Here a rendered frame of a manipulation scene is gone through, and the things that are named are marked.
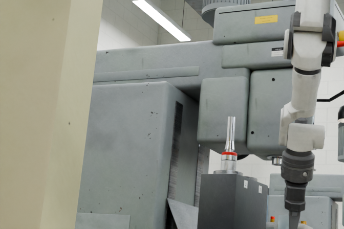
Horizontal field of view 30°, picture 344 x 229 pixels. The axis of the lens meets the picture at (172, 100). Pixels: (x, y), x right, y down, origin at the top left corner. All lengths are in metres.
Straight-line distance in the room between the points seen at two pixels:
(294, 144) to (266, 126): 0.61
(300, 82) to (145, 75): 1.07
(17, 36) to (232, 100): 1.76
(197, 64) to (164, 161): 0.42
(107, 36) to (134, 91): 6.92
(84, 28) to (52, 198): 0.18
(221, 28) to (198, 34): 7.90
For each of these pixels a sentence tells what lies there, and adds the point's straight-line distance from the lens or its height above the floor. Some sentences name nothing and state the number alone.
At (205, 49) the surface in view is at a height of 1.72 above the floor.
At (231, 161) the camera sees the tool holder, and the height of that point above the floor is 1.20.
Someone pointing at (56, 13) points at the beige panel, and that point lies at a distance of 0.68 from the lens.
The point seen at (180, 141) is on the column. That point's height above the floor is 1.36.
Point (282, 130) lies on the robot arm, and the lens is 1.74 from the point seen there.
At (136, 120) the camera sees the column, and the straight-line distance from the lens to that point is 2.43.
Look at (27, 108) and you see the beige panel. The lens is 0.66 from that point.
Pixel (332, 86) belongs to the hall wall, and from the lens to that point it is 9.41.
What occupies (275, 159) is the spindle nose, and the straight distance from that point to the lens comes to 2.40.
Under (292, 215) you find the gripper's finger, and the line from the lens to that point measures 1.80.
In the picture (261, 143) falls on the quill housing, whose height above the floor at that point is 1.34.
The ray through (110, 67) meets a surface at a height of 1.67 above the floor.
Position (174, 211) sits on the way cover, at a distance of 2.40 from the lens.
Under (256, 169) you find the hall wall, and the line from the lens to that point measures 9.42.
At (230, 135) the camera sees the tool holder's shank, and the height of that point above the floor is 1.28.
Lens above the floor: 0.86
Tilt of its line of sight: 15 degrees up
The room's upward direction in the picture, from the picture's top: 5 degrees clockwise
